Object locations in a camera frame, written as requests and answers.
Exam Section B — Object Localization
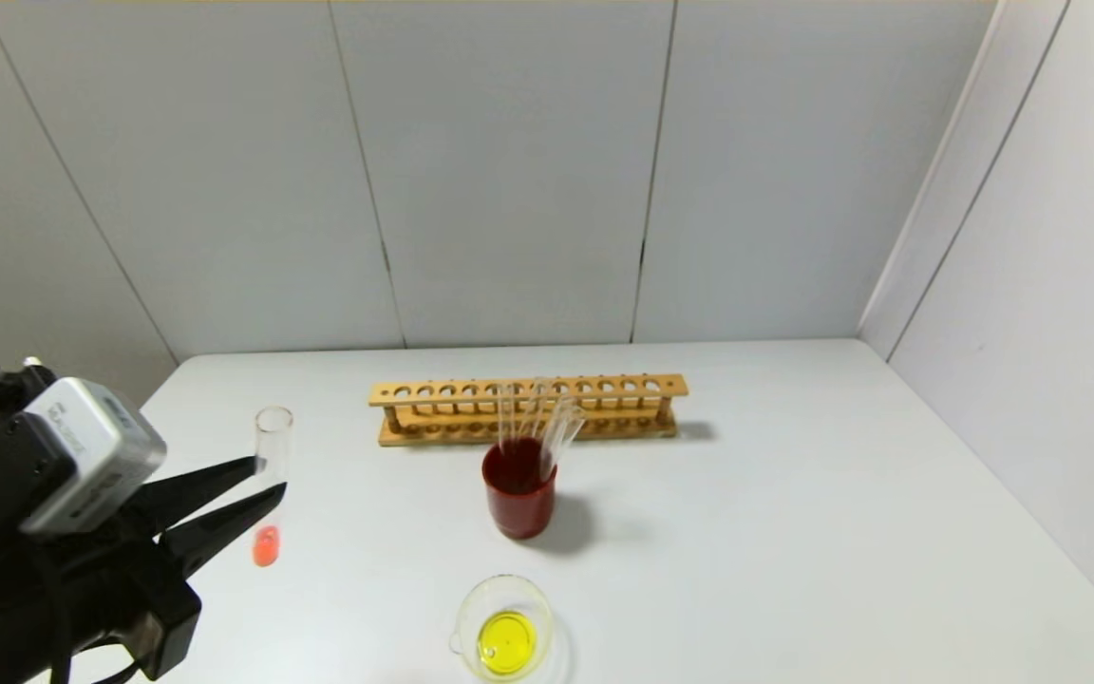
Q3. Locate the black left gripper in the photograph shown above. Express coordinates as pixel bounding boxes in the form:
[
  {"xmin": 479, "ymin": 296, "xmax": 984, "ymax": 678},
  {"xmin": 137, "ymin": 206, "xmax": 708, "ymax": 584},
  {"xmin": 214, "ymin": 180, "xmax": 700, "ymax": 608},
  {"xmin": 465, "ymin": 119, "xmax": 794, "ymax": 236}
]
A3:
[{"xmin": 0, "ymin": 455, "xmax": 289, "ymax": 684}]

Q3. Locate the test tube with red pigment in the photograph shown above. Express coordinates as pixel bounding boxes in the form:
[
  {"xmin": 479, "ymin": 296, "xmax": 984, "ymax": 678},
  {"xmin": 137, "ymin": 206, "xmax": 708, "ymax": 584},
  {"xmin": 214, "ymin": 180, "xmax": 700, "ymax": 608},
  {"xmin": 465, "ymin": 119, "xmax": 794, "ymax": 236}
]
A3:
[{"xmin": 255, "ymin": 406, "xmax": 294, "ymax": 568}]

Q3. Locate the empty glass test tube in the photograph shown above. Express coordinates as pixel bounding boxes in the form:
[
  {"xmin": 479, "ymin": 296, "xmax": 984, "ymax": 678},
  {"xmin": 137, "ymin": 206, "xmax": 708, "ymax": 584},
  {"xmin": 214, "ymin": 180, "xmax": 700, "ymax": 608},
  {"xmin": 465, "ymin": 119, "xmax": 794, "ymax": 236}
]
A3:
[
  {"xmin": 515, "ymin": 378, "xmax": 544, "ymax": 447},
  {"xmin": 541, "ymin": 407, "xmax": 586, "ymax": 481},
  {"xmin": 536, "ymin": 391, "xmax": 575, "ymax": 457}
]

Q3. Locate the wooden test tube rack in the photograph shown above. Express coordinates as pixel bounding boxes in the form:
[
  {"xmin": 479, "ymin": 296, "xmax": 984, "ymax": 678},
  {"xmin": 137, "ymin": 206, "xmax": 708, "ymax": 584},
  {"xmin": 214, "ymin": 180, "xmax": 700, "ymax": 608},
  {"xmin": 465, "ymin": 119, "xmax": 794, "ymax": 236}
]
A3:
[{"xmin": 368, "ymin": 373, "xmax": 689, "ymax": 447}]

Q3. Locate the red plastic cup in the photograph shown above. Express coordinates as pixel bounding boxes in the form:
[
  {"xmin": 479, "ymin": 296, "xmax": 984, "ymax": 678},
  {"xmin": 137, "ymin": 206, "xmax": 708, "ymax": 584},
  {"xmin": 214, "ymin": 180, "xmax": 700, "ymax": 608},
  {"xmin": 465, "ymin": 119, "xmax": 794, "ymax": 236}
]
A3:
[{"xmin": 481, "ymin": 437, "xmax": 557, "ymax": 541}]

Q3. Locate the clear glass beaker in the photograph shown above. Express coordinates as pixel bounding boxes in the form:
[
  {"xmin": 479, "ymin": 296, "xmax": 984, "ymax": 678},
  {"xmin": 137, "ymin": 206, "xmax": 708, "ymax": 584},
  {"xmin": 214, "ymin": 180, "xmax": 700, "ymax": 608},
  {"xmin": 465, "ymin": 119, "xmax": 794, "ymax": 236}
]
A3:
[{"xmin": 449, "ymin": 574, "xmax": 556, "ymax": 683}]

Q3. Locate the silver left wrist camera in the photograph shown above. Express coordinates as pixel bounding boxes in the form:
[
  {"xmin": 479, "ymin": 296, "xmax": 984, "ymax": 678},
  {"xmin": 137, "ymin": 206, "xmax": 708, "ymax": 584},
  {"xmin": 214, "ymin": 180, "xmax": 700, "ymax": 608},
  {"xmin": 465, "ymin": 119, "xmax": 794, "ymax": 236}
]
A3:
[{"xmin": 20, "ymin": 376, "xmax": 169, "ymax": 539}]

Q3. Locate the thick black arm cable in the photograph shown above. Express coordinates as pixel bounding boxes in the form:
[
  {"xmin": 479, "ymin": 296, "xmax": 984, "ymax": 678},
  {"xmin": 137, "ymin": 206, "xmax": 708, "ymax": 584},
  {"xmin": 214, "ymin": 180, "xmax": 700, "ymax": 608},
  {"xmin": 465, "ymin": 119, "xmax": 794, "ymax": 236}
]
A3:
[{"xmin": 34, "ymin": 546, "xmax": 144, "ymax": 684}]

